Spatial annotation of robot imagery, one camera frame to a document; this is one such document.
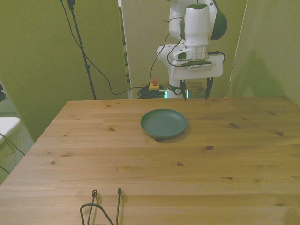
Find black tripod stand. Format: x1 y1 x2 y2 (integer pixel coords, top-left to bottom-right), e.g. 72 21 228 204
67 0 98 100

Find black wire plate rack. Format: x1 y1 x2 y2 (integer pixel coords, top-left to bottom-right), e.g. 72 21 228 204
79 187 123 225

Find yellow emergency stop button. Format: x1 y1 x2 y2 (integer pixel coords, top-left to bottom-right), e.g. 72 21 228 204
149 79 161 92

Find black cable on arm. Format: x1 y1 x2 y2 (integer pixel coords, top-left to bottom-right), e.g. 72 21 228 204
149 19 186 83

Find black tripod cable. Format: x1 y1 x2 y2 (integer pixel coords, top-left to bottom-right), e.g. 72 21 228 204
60 0 141 95

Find white folding chair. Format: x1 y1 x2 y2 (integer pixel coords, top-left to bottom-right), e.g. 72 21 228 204
0 117 26 175

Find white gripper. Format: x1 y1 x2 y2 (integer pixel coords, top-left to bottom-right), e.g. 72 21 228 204
170 54 224 102

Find round green plate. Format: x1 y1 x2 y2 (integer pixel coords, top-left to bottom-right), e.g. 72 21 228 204
140 108 188 139

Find tall room divider panel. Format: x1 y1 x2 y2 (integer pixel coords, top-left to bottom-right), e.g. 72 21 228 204
227 0 300 111
0 0 129 143

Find coiled black cables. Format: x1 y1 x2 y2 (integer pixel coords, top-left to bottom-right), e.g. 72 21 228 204
136 86 168 99

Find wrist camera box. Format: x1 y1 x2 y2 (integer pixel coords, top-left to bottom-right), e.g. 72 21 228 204
180 60 217 71

